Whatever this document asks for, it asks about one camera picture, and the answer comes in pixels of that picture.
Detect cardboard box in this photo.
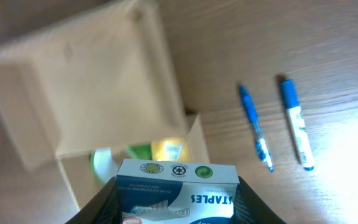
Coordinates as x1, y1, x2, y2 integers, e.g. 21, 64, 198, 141
0, 1, 209, 208

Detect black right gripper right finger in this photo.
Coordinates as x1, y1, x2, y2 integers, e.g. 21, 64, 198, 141
233, 176, 286, 224

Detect blue white marker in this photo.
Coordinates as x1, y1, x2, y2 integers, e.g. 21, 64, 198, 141
280, 80, 315, 171

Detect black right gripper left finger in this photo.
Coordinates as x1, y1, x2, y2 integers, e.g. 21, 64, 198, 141
66, 177, 120, 224

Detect white blue eraser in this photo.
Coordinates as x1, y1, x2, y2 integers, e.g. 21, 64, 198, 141
116, 159, 239, 224

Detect green tape roll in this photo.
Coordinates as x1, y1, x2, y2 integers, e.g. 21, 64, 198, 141
89, 143, 152, 184

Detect blue ballpoint pen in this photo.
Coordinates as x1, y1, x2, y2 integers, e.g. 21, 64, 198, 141
238, 84, 274, 172

